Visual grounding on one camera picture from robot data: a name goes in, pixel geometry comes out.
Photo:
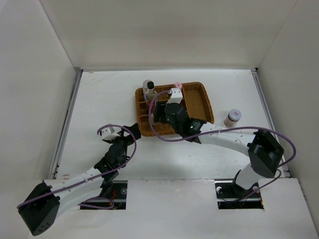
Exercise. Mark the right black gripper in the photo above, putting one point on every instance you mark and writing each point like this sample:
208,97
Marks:
160,108

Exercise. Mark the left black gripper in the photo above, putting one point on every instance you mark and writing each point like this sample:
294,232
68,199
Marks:
135,129

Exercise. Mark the tall dark vinegar bottle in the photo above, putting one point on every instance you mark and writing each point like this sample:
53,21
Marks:
149,96

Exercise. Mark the silver-lid jar with blue label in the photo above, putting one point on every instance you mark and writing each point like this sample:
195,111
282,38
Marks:
145,86

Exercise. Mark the pink-cap clear spice bottle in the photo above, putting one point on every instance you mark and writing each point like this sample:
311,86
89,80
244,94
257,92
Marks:
178,85

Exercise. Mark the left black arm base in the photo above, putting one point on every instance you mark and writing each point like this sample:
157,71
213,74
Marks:
114,198

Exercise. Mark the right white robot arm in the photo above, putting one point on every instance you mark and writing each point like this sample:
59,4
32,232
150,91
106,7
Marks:
263,150

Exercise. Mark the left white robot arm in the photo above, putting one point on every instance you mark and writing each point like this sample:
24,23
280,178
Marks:
47,202

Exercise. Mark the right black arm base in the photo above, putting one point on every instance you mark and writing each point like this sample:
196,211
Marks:
232,197

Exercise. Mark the brown wicker divided basket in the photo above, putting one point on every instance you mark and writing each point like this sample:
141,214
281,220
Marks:
195,100

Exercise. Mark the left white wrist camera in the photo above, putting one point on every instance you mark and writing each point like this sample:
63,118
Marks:
107,132

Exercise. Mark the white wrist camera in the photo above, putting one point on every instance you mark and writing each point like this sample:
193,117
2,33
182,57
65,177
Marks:
107,132
175,96

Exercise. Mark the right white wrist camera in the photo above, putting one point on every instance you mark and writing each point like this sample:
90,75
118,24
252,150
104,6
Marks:
175,96

